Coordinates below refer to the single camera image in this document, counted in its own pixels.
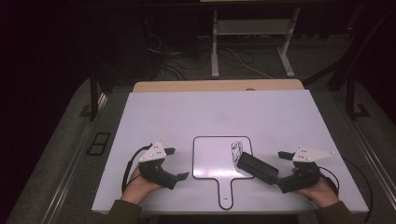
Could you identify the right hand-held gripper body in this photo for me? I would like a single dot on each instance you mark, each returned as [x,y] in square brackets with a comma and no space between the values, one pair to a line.
[306,175]

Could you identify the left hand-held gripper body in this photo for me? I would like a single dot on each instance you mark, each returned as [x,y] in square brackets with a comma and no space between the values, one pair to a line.
[154,154]

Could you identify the black whiteboard eraser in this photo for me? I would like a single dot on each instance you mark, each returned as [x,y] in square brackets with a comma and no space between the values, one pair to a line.
[257,167]

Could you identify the paddle whiteboard with black rim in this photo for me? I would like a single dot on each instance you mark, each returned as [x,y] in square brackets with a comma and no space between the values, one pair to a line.
[211,155]

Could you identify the person's right hand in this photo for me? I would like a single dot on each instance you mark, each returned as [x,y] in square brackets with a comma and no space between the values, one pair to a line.
[322,193]

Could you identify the person's left hand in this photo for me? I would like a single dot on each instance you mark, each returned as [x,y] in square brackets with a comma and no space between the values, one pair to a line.
[137,186]

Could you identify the beige wooden table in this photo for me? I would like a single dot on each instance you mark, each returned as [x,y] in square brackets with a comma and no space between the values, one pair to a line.
[218,85]

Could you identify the black metal stand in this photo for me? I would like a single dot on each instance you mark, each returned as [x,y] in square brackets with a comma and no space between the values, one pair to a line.
[351,99]
[93,96]

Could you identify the white metal stand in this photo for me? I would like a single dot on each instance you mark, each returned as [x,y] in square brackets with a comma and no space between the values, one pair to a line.
[253,27]

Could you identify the black floor socket frame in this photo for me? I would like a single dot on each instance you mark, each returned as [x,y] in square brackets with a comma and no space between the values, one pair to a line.
[98,143]

